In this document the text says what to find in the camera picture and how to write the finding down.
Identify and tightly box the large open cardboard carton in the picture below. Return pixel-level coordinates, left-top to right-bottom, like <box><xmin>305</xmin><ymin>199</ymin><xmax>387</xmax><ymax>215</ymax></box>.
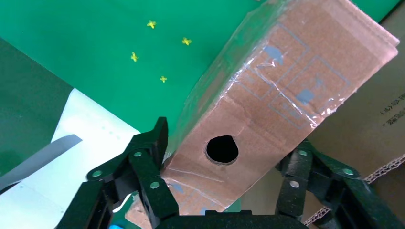
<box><xmin>239</xmin><ymin>11</ymin><xmax>405</xmax><ymax>229</ymax></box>

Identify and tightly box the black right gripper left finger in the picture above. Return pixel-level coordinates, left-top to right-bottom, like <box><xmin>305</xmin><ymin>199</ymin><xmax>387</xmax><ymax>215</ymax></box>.
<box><xmin>55</xmin><ymin>117</ymin><xmax>180</xmax><ymax>229</ymax></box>

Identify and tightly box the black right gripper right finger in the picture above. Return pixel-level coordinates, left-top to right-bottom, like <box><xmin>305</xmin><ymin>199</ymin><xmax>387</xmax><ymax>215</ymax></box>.
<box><xmin>275</xmin><ymin>139</ymin><xmax>405</xmax><ymax>229</ymax></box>

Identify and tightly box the green table cloth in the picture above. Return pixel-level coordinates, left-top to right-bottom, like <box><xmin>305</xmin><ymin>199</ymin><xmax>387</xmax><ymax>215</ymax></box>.
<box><xmin>0</xmin><ymin>0</ymin><xmax>403</xmax><ymax>222</ymax></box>

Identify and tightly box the small taped cardboard box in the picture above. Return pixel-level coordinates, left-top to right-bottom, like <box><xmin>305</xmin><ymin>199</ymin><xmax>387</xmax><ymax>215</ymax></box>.
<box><xmin>160</xmin><ymin>0</ymin><xmax>400</xmax><ymax>216</ymax></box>

